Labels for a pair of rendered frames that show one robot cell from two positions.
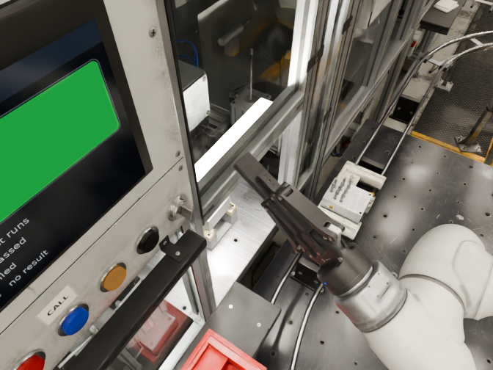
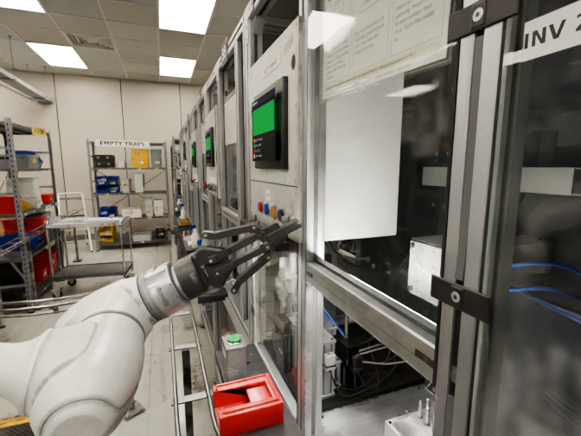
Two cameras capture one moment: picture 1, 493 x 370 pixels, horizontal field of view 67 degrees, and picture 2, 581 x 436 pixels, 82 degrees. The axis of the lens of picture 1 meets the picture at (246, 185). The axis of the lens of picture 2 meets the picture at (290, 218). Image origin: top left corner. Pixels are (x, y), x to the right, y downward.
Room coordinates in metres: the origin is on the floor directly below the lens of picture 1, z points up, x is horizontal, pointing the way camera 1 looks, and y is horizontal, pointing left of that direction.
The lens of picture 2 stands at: (0.73, -0.51, 1.54)
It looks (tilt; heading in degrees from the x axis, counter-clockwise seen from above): 9 degrees down; 126
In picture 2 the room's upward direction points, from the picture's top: straight up
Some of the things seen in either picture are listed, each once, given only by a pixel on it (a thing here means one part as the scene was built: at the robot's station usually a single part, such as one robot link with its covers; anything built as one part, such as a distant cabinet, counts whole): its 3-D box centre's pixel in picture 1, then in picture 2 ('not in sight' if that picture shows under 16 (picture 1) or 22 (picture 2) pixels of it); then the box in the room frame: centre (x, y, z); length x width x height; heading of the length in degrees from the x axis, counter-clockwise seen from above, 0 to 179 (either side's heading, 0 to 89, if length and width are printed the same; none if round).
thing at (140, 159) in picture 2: not in sight; (132, 194); (-5.48, 2.88, 1.00); 1.30 x 0.51 x 2.00; 57
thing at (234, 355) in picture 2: not in sight; (237, 357); (0.05, 0.15, 0.97); 0.08 x 0.08 x 0.12; 57
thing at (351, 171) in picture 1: (342, 212); not in sight; (0.68, -0.31, 0.84); 0.36 x 0.14 x 0.10; 147
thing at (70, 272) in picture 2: not in sight; (93, 253); (-3.63, 1.32, 0.47); 0.84 x 0.53 x 0.94; 51
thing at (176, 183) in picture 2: not in sight; (188, 195); (-4.31, 3.28, 1.00); 1.30 x 0.51 x 2.00; 147
